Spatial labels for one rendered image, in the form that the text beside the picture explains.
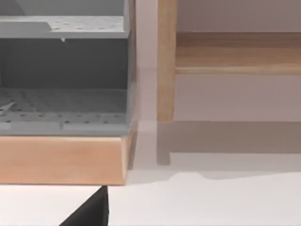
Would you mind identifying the open wooden shelf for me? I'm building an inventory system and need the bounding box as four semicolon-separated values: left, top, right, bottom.
157;0;301;124

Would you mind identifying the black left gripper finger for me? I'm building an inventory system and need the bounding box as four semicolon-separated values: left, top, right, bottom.
58;185;110;226

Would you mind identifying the pale wooden drawer front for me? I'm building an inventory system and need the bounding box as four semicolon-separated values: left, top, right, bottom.
0;121;137;186

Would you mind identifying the grey pierced drawer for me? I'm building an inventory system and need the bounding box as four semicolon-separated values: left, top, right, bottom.
0;0;137;137

